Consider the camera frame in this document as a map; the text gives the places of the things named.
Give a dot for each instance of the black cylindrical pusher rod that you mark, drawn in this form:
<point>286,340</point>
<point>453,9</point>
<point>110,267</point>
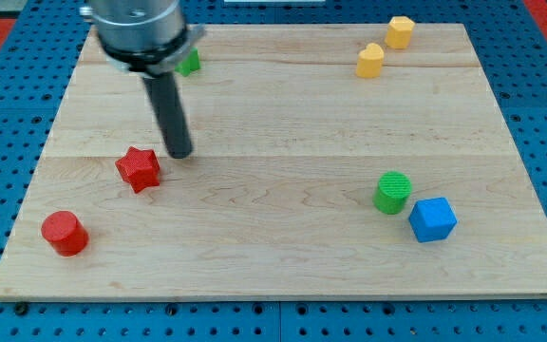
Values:
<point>164,98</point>

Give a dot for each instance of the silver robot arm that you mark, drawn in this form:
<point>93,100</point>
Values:
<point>149,38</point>

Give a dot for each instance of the blue cube block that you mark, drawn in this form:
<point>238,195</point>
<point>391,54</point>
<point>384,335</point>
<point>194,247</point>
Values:
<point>432,219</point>

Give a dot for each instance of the green star block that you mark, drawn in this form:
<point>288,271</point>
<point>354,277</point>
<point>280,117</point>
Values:
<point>190,64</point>

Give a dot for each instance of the red star block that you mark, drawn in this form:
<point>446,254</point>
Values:
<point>139,168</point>

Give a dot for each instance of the red cylinder block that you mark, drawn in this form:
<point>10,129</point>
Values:
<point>64,233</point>

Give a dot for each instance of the wooden board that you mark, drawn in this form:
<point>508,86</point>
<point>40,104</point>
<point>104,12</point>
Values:
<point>275,203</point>

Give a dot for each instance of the yellow heart block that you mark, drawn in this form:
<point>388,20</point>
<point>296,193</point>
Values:
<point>370,61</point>

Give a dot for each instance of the yellow hexagon block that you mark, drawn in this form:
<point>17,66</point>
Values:
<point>399,32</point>

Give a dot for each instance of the green cylinder block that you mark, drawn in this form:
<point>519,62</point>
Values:
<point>392,192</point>

